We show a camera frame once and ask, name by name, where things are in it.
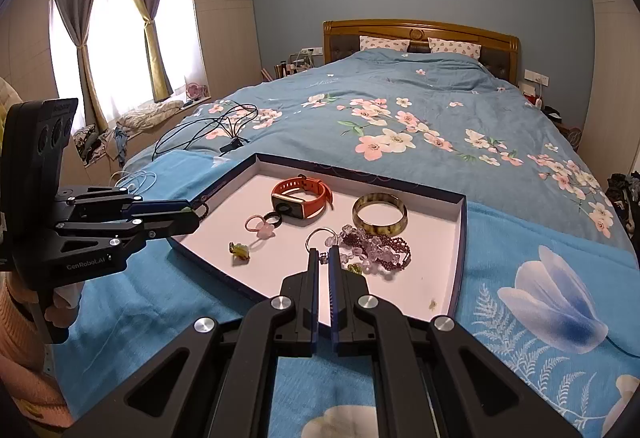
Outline pale yellow jacket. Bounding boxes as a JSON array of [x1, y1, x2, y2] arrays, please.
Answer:
[[0, 77, 27, 139]]

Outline red bedside table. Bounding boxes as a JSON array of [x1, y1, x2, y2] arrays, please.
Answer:
[[520, 81, 584, 152]]

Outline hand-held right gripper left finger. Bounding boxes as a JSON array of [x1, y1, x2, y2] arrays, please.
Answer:
[[65, 245, 321, 438]]

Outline clear crystal bead bracelet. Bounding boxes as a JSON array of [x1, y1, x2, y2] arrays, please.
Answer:
[[324, 237, 397, 277]]

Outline cluttered bedside items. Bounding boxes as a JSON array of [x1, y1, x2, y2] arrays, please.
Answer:
[[262, 54, 326, 82]]

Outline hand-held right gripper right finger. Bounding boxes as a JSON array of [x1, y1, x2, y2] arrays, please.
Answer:
[[327, 248, 584, 438]]

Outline black cables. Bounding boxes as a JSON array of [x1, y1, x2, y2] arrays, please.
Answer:
[[153, 102, 259, 158]]

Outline wooden headboard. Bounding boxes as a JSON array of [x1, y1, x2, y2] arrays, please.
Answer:
[[322, 19, 521, 82]]

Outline person's left hand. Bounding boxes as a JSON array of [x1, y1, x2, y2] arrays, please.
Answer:
[[44, 284, 82, 322]]

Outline orange smartwatch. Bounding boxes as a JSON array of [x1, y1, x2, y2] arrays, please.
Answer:
[[271, 174, 335, 221]]

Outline pink flower hair tie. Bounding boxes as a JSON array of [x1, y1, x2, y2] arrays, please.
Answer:
[[244, 212, 279, 239]]

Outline blue floral duvet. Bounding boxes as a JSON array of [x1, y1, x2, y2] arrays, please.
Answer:
[[122, 50, 629, 250]]

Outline dark blue box lid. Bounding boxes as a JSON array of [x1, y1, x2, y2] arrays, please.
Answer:
[[166, 152, 469, 342]]

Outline blue tulip blanket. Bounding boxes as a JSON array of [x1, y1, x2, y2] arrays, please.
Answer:
[[52, 150, 640, 438]]

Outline amber bangle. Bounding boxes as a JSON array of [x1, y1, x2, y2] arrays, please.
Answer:
[[352, 192, 409, 236]]

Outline pale crumpled clothes pile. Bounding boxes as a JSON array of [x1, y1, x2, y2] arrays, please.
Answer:
[[117, 100, 185, 129]]

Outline silver key ring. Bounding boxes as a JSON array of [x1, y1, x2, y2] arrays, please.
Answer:
[[305, 227, 340, 265]]

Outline dark mixed clothes pile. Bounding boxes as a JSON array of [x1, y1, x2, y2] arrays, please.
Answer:
[[73, 123, 132, 168]]

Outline white cable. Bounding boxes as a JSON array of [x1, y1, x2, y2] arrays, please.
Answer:
[[109, 169, 157, 195]]

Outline dark clutter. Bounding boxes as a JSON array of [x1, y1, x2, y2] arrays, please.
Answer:
[[606, 172, 640, 230]]

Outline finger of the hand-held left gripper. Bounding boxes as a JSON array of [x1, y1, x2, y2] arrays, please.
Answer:
[[54, 208, 202, 245], [56, 186, 194, 220]]

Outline purple bead bracelet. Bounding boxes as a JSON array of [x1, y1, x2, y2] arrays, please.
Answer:
[[339, 225, 414, 270]]

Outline person's left forearm pink sleeve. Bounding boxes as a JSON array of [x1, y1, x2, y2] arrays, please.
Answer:
[[0, 274, 72, 430]]

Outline pink dotted pillow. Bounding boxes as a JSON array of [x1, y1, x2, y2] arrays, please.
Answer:
[[427, 37, 482, 59], [358, 35, 411, 52]]

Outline yellow and grey curtain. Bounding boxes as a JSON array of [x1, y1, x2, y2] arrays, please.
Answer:
[[116, 0, 175, 104]]

